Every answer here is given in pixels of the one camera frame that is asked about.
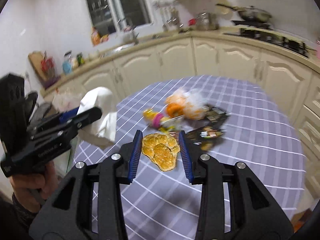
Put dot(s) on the steel faucet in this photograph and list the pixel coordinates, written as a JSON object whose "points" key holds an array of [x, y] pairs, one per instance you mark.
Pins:
{"points": [[128, 29]]}

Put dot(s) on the orange dish soap bottle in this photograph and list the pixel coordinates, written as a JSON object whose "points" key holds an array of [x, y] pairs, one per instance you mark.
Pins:
{"points": [[95, 37]]}

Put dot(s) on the black induction cooker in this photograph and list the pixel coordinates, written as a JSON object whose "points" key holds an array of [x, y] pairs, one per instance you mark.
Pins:
{"points": [[260, 25]]}

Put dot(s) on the wooden cutting board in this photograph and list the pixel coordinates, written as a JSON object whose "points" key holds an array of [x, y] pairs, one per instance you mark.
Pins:
{"points": [[36, 58]]}

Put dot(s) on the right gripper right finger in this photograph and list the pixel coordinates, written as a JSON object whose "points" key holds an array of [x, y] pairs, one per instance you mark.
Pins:
{"points": [[234, 202]]}

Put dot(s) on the green jar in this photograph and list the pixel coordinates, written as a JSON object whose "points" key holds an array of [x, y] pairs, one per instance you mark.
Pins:
{"points": [[80, 59]]}

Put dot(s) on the clear bag with orange peels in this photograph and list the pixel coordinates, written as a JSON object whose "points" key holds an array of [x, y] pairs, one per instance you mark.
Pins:
{"points": [[190, 104]]}

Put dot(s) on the steel stock pot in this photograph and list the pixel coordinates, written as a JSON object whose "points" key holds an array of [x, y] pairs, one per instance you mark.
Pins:
{"points": [[206, 21]]}

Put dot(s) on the black gas hob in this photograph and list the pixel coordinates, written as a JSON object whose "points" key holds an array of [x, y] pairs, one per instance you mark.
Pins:
{"points": [[288, 43]]}

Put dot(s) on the hanging plastic bag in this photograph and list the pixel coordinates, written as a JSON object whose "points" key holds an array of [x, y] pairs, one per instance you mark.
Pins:
{"points": [[67, 100]]}

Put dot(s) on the utensil wall rack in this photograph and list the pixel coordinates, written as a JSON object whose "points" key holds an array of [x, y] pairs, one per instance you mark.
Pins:
{"points": [[164, 4]]}

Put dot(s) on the red knife holder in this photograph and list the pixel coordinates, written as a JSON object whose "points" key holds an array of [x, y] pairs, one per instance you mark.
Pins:
{"points": [[48, 69]]}

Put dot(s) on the window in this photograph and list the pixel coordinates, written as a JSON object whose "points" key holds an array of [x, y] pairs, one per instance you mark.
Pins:
{"points": [[111, 16]]}

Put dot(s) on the red box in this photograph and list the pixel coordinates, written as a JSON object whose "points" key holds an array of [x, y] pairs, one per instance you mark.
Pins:
{"points": [[192, 22]]}

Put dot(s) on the steel kitchen sink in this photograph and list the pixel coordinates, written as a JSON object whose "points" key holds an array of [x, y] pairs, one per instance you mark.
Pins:
{"points": [[117, 49]]}

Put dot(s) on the blue carton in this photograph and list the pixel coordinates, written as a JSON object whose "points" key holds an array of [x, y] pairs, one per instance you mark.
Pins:
{"points": [[67, 67]]}

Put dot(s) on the lower kitchen cabinets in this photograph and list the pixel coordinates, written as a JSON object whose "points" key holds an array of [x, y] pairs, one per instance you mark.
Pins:
{"points": [[236, 72]]}

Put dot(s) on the white paper bag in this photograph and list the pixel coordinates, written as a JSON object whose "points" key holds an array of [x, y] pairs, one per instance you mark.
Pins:
{"points": [[102, 133]]}

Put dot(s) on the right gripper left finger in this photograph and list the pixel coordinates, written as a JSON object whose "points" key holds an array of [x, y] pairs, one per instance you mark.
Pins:
{"points": [[87, 203]]}

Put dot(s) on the person's left hand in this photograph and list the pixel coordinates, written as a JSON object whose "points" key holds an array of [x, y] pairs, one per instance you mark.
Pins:
{"points": [[22, 184]]}

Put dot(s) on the round woven trivet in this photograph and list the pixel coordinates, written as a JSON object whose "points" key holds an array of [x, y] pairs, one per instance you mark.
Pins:
{"points": [[221, 9]]}

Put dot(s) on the grey checked tablecloth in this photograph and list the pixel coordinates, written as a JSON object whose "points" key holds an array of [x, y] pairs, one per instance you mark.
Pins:
{"points": [[164, 205]]}

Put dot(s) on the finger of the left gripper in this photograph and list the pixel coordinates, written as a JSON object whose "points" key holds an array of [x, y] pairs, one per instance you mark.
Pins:
{"points": [[46, 117], [73, 124]]}

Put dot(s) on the white bowls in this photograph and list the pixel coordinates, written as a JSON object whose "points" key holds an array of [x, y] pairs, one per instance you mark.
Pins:
{"points": [[94, 55]]}

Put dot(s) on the black snack wrapper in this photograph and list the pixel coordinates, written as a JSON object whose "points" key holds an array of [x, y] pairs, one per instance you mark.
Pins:
{"points": [[205, 136], [215, 115]]}

